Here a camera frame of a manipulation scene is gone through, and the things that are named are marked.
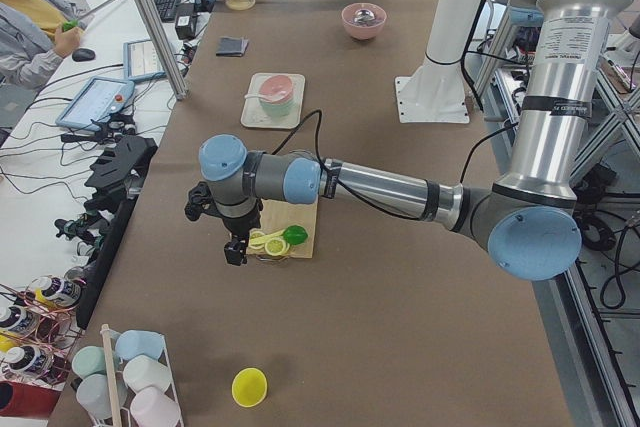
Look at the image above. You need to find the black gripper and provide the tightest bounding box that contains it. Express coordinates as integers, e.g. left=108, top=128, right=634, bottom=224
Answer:
left=184, top=181, right=263, bottom=266

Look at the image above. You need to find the white ceramic spoon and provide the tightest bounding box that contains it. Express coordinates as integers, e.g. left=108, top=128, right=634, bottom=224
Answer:
left=244, top=93, right=286, bottom=102

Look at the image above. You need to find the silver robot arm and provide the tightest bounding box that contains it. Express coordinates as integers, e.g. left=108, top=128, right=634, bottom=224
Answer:
left=185, top=0, right=633, bottom=281

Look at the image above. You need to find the pink bowl with steel bowl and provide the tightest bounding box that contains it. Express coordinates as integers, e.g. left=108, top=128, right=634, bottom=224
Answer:
left=341, top=2, right=387, bottom=40

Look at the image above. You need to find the green bowl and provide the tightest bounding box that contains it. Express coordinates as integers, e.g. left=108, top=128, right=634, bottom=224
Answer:
left=259, top=98, right=294, bottom=119

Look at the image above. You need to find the upper lemon slice toy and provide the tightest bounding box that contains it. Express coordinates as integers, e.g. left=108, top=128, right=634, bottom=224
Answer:
left=248, top=230, right=266, bottom=250

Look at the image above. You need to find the lemon slice toy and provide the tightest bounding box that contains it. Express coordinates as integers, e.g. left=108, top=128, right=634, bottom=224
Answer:
left=248, top=230, right=266, bottom=250
left=264, top=236, right=290, bottom=257

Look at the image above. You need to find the lower lemon slice toy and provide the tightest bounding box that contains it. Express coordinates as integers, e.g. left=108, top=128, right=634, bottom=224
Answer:
left=264, top=236, right=290, bottom=257

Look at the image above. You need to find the wooden cutting board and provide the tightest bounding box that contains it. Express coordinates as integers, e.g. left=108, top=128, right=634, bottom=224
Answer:
left=247, top=200, right=317, bottom=259

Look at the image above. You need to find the green lime toy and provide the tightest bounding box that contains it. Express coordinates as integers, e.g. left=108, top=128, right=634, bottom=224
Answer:
left=282, top=225, right=309, bottom=246

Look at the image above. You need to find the grey folded cloth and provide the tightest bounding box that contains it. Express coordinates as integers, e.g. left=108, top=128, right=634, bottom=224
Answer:
left=216, top=36, right=249, bottom=57

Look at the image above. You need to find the cream rabbit tray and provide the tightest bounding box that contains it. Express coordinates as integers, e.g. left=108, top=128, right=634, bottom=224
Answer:
left=240, top=74, right=306, bottom=130

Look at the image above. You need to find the blue cup on rack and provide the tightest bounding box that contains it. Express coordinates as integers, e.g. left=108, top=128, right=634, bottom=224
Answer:
left=115, top=330, right=165, bottom=361

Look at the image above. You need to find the white cup on rack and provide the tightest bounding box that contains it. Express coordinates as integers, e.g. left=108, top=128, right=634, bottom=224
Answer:
left=123, top=355, right=172, bottom=392

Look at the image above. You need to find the white cup rack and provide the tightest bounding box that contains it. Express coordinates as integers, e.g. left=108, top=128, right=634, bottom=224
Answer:
left=100, top=324, right=185, bottom=426

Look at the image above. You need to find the pink cup on rack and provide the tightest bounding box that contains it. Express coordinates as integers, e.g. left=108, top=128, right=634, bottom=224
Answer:
left=130, top=386, right=181, bottom=427

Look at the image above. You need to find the green cup on rack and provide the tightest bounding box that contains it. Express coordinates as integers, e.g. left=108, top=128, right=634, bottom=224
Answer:
left=71, top=346, right=107, bottom=379

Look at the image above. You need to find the far teach pendant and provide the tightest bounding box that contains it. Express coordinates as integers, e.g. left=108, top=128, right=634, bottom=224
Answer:
left=123, top=39, right=165, bottom=82

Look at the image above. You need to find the teach pendant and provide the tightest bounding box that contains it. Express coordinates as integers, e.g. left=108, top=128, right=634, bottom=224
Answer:
left=55, top=77, right=135, bottom=131
left=123, top=39, right=165, bottom=82

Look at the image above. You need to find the near teach pendant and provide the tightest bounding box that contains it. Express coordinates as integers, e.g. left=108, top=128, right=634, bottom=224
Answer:
left=55, top=77, right=135, bottom=131

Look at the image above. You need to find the grey cup on rack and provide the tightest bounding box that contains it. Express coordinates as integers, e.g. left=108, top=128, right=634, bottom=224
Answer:
left=76, top=374, right=112, bottom=419

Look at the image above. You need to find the black computer mouse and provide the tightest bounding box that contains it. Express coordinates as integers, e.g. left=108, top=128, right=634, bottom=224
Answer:
left=71, top=48, right=96, bottom=62

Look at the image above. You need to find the seated person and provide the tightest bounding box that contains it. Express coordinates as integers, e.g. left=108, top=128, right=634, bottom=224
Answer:
left=1, top=0, right=86, bottom=91

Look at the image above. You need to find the copper wire bottle basket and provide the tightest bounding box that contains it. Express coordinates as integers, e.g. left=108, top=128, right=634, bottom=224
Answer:
left=1, top=275, right=83, bottom=388

